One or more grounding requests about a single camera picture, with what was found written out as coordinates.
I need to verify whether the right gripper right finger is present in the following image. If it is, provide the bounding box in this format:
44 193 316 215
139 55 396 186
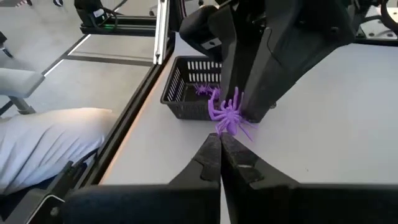
220 132 398 224

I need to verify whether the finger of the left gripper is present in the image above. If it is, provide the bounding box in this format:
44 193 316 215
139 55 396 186
178 3 247 104
240 27 356 124

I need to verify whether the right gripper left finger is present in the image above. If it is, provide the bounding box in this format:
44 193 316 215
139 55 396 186
61 133 222 224

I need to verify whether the purple toy spider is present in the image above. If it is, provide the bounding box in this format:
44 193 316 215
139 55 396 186
208 85 222 100
207 86 259 143
193 82 212 96

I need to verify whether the black slotted plastic basket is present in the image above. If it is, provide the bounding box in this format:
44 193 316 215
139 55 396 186
159 55 225 121

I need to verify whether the grey table mat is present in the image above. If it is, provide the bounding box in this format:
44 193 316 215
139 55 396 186
99 32 398 224

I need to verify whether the silver aluminium bar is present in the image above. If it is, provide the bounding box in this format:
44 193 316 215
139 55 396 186
153 0 171 65

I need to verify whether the white mounting plate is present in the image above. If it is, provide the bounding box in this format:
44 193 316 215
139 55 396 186
356 5 398 40

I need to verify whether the person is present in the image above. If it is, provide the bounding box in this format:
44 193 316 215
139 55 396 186
0 107 118 196

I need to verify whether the grey chair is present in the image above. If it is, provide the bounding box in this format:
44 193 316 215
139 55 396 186
0 67 47 115

